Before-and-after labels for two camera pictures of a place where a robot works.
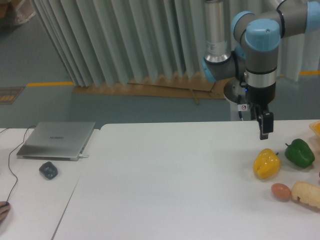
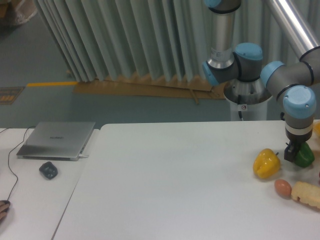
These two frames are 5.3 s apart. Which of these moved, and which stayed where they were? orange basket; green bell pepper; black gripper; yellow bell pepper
Moved: black gripper
Stayed: orange basket; yellow bell pepper; green bell pepper
